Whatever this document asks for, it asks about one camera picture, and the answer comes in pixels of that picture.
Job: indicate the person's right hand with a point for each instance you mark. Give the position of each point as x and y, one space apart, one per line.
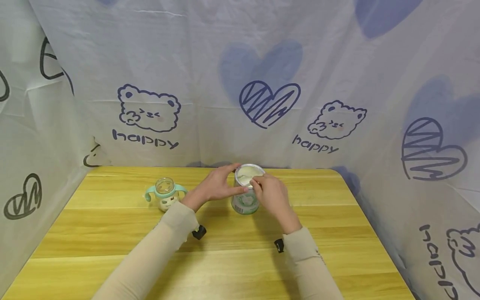
275 200

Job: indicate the person's left hand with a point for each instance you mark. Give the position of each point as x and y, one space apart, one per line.
213 185

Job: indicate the person's right fingers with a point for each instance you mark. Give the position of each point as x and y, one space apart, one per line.
259 183

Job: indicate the person's left index finger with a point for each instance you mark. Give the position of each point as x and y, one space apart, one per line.
231 169

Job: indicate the person's left thumb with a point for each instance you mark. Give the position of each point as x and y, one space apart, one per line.
236 190

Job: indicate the white milk powder can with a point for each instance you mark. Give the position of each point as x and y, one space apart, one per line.
245 200

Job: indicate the person's left forearm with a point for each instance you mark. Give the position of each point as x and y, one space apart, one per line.
150 258

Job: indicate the person's right forearm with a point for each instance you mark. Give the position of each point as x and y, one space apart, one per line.
309 266

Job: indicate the black wrist band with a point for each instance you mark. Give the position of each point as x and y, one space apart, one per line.
199 232
279 245

